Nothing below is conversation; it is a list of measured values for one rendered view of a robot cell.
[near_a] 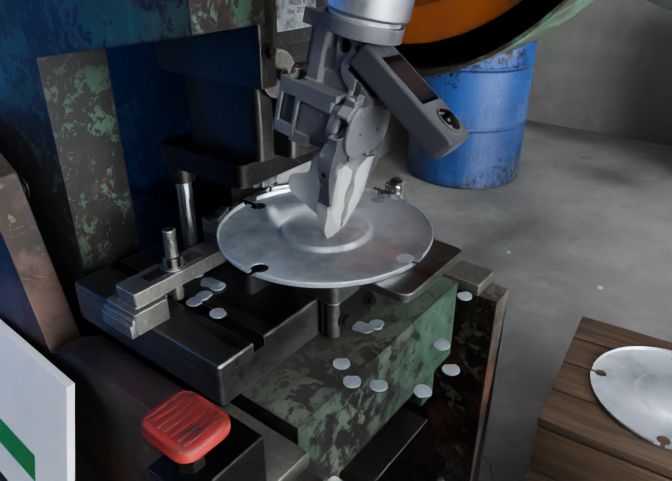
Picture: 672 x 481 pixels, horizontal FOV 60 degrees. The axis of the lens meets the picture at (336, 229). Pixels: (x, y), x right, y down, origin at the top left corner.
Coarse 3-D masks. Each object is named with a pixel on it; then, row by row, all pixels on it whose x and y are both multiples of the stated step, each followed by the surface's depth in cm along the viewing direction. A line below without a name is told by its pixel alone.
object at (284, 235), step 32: (288, 192) 91; (224, 224) 81; (256, 224) 81; (288, 224) 80; (352, 224) 80; (384, 224) 81; (416, 224) 81; (224, 256) 73; (256, 256) 73; (288, 256) 73; (320, 256) 73; (352, 256) 73; (384, 256) 73; (416, 256) 73
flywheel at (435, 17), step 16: (416, 0) 97; (432, 0) 94; (448, 0) 92; (464, 0) 90; (480, 0) 89; (496, 0) 87; (512, 0) 86; (528, 0) 87; (416, 16) 96; (432, 16) 94; (448, 16) 93; (464, 16) 91; (480, 16) 90; (496, 16) 88; (512, 16) 96; (416, 32) 97; (432, 32) 95; (448, 32) 94; (464, 32) 92
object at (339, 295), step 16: (432, 256) 74; (448, 256) 74; (416, 272) 70; (432, 272) 70; (304, 288) 79; (320, 288) 77; (336, 288) 76; (352, 288) 79; (368, 288) 69; (384, 288) 67; (400, 288) 67; (416, 288) 67; (320, 304) 79; (336, 304) 78; (352, 304) 81; (368, 304) 84; (320, 320) 80; (336, 320) 79; (352, 320) 82; (336, 336) 80
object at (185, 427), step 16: (176, 400) 54; (192, 400) 54; (208, 400) 54; (144, 416) 52; (160, 416) 52; (176, 416) 52; (192, 416) 52; (208, 416) 52; (224, 416) 52; (144, 432) 51; (160, 432) 51; (176, 432) 50; (192, 432) 51; (208, 432) 51; (224, 432) 51; (160, 448) 50; (176, 448) 49; (192, 448) 49; (208, 448) 50
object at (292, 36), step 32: (288, 0) 68; (320, 0) 72; (288, 32) 69; (288, 64) 69; (192, 96) 75; (224, 96) 71; (256, 96) 68; (192, 128) 78; (224, 128) 74; (256, 128) 70; (256, 160) 72
